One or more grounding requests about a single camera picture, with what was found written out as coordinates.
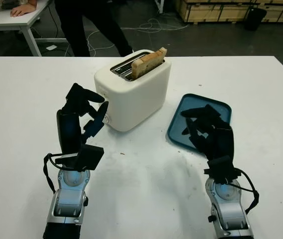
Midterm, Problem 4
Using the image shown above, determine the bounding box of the person bare hand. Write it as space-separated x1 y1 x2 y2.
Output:
10 3 36 17

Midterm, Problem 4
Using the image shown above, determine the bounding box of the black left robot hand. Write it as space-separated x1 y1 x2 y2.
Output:
56 83 109 156

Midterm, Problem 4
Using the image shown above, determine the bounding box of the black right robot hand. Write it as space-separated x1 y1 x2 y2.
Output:
180 104 236 165

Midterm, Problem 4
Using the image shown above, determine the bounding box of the cream white toaster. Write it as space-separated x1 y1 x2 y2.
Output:
94 49 172 132

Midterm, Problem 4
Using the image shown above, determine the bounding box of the brown bread slice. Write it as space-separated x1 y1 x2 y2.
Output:
131 47 168 81

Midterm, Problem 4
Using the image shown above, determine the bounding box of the dark blue plastic tray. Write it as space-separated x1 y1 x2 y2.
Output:
166 93 233 154

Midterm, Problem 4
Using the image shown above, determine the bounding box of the white side table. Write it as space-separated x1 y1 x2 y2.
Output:
0 0 69 57

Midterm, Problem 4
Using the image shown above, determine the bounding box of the person in dark clothes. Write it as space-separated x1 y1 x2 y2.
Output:
54 0 134 58

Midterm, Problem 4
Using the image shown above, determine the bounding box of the black waste bin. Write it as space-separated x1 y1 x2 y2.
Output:
245 7 268 31

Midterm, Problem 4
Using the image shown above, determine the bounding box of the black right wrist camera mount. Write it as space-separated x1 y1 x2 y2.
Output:
203 155 243 185

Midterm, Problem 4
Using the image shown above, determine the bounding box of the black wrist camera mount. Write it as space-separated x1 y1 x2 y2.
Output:
203 155 243 185
75 144 104 173

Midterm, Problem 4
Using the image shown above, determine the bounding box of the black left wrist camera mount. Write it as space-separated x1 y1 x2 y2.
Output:
75 144 104 173

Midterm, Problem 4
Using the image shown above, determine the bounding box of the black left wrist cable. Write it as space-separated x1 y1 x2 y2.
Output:
43 152 79 194

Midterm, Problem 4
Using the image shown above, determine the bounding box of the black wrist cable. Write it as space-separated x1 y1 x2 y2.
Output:
43 152 79 194
227 169 260 216

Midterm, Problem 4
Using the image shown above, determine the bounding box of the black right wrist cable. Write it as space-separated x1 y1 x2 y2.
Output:
227 169 260 216

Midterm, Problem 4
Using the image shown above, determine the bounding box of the white floor cable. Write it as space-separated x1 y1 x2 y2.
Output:
86 17 189 50

